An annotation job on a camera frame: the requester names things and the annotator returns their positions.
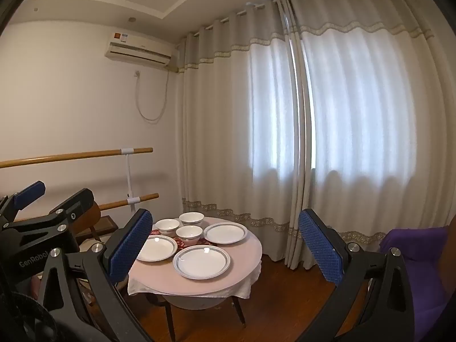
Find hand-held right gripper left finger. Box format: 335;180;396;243
36;208;154;342

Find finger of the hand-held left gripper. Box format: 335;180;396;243
2;188;95;237
0;181;46;223

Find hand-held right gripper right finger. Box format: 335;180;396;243
298;209;416;342

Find white plate with grey rim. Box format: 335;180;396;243
203;222;248;245
173;245;231;280
136;235;178;262

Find white bowl with grey rim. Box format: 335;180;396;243
176;225;201;247
155;218;181;237
178;212;205;228

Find white cloth under table cover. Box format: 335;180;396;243
127;246;262;299

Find round table with pink cover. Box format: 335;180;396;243
126;217;262;296

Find dark wooden table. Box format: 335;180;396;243
146;292;248;342

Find long wooden barre rail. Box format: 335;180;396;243
0;147;154;169

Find white barre bracket post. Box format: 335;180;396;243
121;148;139;212

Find white air conditioner cable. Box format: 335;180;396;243
133;70;170;125

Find white wall air conditioner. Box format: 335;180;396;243
104;31;173;66

